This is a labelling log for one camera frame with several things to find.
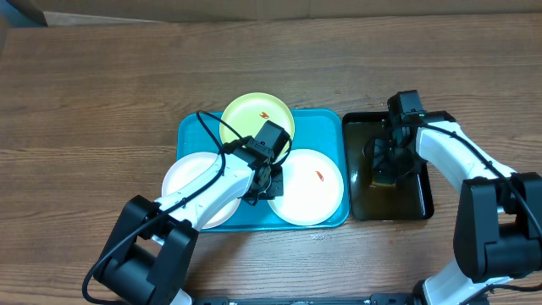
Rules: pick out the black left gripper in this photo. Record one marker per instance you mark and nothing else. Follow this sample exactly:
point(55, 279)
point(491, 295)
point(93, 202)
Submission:
point(278, 189)

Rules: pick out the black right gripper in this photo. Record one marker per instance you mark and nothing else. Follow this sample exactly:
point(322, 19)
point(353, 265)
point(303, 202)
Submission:
point(385, 152)

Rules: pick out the green yellow sponge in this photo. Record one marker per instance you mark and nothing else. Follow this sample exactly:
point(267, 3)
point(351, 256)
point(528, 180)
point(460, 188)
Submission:
point(382, 179)

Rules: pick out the cream white plate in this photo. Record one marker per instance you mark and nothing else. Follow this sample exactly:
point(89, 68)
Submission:
point(313, 188)

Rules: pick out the yellow green plate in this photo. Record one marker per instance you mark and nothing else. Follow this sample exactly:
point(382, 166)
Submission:
point(245, 116)

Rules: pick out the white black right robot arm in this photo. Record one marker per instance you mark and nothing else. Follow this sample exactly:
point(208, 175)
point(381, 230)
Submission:
point(497, 237)

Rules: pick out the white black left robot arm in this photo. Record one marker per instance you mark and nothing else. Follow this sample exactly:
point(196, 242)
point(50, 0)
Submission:
point(147, 255)

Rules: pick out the black water basin tray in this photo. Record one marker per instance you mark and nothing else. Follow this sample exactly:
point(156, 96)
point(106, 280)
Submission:
point(410, 198)

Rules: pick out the teal plastic tray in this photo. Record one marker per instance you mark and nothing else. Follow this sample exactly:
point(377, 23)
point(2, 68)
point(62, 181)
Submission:
point(319, 129)

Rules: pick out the pinkish white plate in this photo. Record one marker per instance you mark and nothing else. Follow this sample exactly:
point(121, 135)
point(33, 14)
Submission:
point(184, 171)

